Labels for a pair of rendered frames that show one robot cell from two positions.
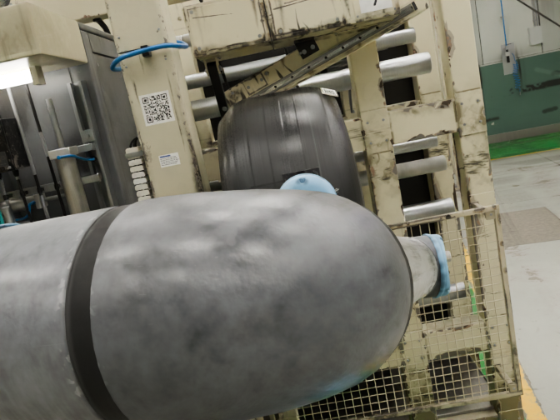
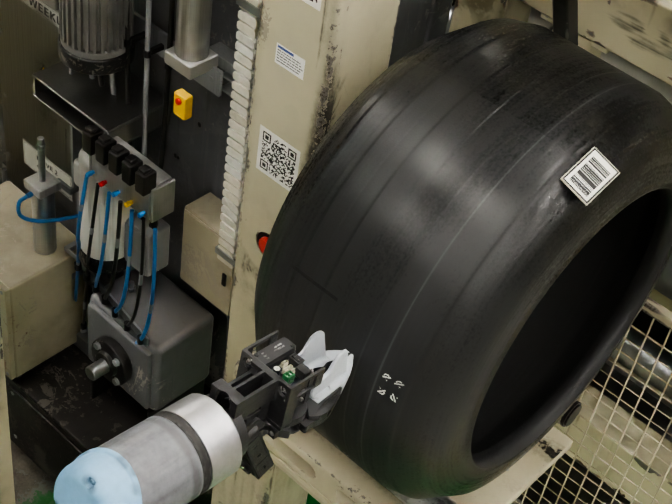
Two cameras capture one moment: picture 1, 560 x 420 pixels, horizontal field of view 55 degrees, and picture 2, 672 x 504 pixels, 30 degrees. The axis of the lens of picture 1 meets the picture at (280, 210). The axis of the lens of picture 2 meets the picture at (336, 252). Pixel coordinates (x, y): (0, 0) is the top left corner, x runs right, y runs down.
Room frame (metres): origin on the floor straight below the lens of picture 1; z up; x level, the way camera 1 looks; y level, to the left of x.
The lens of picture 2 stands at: (0.32, -0.55, 2.28)
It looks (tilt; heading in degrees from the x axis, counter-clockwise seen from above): 43 degrees down; 33
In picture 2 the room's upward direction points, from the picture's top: 10 degrees clockwise
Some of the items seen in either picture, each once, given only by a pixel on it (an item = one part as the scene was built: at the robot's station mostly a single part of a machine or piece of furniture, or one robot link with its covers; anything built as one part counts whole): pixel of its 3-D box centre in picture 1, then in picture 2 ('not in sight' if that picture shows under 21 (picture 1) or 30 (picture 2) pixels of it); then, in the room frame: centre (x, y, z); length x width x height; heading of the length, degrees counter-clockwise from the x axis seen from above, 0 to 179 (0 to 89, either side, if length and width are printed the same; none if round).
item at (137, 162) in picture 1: (157, 235); (250, 136); (1.40, 0.33, 1.19); 0.05 x 0.04 x 0.48; 177
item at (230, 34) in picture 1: (292, 17); not in sight; (1.72, -0.16, 1.71); 0.61 x 0.25 x 0.15; 87
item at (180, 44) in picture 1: (149, 52); not in sight; (1.43, 0.24, 1.65); 0.19 x 0.19 x 0.06; 87
